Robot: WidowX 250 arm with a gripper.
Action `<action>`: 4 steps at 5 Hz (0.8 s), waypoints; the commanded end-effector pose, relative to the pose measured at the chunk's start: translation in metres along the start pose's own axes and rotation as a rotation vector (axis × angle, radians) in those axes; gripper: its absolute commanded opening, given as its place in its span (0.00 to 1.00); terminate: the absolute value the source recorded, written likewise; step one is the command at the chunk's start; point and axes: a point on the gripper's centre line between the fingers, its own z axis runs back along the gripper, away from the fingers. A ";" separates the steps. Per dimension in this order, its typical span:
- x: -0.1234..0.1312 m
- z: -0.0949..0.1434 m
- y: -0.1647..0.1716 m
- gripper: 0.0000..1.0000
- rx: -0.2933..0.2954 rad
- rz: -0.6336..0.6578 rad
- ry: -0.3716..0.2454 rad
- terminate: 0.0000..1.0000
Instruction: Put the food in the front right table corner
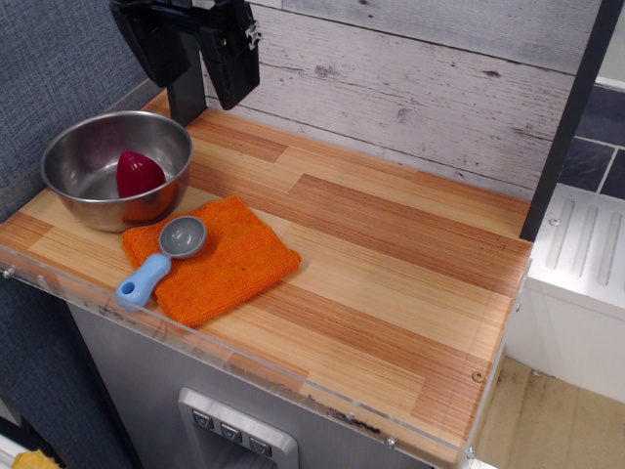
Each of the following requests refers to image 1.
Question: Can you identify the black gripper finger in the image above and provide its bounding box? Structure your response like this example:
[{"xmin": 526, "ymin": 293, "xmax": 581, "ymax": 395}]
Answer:
[
  {"xmin": 199, "ymin": 1, "xmax": 261, "ymax": 110},
  {"xmin": 109, "ymin": 1, "xmax": 189, "ymax": 88}
]

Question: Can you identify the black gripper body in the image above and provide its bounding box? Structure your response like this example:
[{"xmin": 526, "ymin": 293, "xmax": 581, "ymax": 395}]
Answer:
[{"xmin": 146, "ymin": 1, "xmax": 244, "ymax": 27}]

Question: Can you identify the yellow object at corner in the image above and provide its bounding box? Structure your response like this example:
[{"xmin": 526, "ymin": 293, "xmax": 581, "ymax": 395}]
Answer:
[{"xmin": 11, "ymin": 450, "xmax": 61, "ymax": 469}]

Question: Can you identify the stainless steel bowl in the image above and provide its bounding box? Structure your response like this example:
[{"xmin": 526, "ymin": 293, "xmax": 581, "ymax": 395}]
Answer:
[{"xmin": 41, "ymin": 110, "xmax": 192, "ymax": 233}]

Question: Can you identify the blue grey toy scoop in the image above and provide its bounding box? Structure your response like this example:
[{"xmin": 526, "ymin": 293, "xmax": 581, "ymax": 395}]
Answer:
[{"xmin": 116, "ymin": 216, "xmax": 207, "ymax": 311}]

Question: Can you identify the orange knitted cloth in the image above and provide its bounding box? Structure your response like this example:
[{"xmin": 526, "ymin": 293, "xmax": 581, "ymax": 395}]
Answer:
[{"xmin": 153, "ymin": 195, "xmax": 301, "ymax": 327}]

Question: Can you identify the silver toy fridge cabinet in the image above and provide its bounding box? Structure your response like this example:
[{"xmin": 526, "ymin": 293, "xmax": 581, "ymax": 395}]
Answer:
[{"xmin": 69, "ymin": 306, "xmax": 424, "ymax": 468}]

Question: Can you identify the clear acrylic table guard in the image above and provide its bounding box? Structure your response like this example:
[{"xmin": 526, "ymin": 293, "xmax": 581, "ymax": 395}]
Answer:
[{"xmin": 1, "ymin": 238, "xmax": 526, "ymax": 468}]

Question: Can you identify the grey dispenser button panel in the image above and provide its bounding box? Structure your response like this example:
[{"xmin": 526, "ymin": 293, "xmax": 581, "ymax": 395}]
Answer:
[{"xmin": 178, "ymin": 387, "xmax": 300, "ymax": 468}]

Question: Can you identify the white toy sink unit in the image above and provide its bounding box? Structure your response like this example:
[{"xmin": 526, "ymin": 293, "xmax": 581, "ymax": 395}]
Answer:
[{"xmin": 505, "ymin": 185, "xmax": 624, "ymax": 401}]

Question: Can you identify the right black frame post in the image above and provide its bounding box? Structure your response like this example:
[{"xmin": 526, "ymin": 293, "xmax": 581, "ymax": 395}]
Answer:
[{"xmin": 520, "ymin": 0, "xmax": 624, "ymax": 241}]

